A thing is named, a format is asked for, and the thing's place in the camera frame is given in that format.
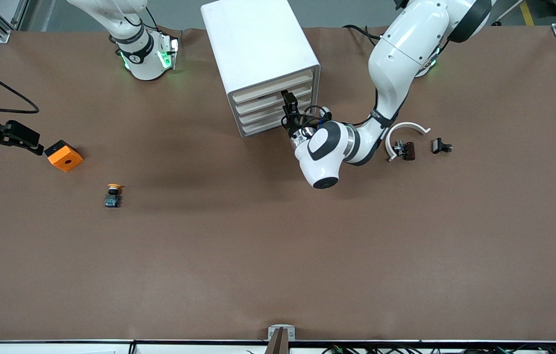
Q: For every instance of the white curved plastic piece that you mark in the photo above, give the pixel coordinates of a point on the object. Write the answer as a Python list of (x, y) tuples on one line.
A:
[(407, 125)]

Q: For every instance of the yellow push button switch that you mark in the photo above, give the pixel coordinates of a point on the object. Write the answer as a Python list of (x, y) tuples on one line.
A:
[(113, 199)]

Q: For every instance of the orange box with hole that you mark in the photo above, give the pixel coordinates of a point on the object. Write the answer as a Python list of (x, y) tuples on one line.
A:
[(66, 160)]

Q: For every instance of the small black electrical component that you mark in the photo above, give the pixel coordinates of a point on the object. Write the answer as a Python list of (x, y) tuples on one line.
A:
[(437, 145)]

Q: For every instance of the grey arm base connector box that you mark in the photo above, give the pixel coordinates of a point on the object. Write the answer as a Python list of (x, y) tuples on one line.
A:
[(168, 51)]

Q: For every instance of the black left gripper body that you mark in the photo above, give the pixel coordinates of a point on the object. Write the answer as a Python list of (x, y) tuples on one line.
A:
[(293, 124)]

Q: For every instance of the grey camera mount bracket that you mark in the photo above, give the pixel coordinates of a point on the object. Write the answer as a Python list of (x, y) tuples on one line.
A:
[(281, 333)]

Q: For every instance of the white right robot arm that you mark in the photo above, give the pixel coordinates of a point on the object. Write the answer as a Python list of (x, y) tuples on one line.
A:
[(142, 59)]

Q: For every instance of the brown paper table cover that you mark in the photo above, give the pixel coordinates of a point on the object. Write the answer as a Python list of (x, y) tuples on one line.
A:
[(278, 246)]

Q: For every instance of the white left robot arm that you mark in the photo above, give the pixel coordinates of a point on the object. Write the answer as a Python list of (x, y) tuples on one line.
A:
[(405, 44)]

